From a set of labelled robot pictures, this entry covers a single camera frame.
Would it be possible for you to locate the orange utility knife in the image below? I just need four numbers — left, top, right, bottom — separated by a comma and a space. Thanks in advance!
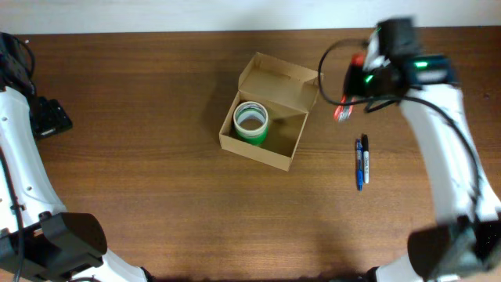
333, 52, 365, 122

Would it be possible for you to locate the blue pen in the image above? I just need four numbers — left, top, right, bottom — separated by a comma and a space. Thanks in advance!
355, 139, 364, 191

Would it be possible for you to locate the brown cardboard box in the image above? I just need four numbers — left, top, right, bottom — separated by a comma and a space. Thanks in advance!
218, 52, 319, 171

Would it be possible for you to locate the green tape roll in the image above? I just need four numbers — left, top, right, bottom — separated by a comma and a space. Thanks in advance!
235, 126, 269, 146

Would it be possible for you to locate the beige masking tape roll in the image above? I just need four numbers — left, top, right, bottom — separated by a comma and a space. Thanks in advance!
232, 101, 269, 138

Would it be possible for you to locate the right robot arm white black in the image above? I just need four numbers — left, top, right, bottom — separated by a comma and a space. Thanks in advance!
345, 17, 500, 281

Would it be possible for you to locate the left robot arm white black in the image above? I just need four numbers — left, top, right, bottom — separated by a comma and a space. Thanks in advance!
1, 33, 155, 281

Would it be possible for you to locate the black marker white barrel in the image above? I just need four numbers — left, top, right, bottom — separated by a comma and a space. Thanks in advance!
361, 134, 369, 184

